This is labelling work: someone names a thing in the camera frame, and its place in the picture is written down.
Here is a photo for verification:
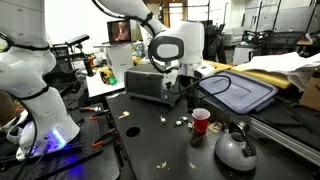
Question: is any aluminium frame table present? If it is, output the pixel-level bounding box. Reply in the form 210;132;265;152
196;89;320;168

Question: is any small green object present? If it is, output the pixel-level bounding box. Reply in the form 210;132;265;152
108;76;119;87

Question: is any white board sheet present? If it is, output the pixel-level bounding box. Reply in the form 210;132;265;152
85;70;127;99

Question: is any gray kettle black handle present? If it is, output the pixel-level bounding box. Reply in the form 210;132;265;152
214;121;258;173

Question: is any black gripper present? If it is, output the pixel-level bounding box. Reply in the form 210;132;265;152
185;75;203;113

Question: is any red plastic cup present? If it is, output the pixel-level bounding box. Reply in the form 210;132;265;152
191;107;212;135

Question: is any blue plastic bin lid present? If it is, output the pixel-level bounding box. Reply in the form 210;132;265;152
196;69;279;115

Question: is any white cabinet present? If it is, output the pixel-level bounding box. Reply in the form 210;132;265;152
232;44;257;66

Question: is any yellow wooden table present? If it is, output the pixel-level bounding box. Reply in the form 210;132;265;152
199;59;234;76

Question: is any black clamp orange handle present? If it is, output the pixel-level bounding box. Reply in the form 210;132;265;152
91;128;118;149
88;109;112;122

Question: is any small display screen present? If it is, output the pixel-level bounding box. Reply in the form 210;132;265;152
106;18;133;45

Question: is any white paper stack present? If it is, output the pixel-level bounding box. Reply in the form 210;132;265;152
241;51;320;93

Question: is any yellow foam pad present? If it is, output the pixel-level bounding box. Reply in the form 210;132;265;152
230;63;294;90

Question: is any silver clamp orange handle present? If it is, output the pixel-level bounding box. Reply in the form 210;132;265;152
78;105;103;114

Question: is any orange black drill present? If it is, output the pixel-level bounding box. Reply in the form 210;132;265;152
82;54;97;78

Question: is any black camera bar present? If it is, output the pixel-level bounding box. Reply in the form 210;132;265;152
64;33;91;48

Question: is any black backpack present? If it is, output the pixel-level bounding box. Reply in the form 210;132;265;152
203;23;228;65

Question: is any gray couch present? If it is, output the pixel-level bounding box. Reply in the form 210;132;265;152
222;26;247;48

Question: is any white pedestal box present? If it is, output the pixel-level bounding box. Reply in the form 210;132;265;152
105;44;135;84

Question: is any gray toaster oven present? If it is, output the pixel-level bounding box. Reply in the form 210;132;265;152
123;63;188;108

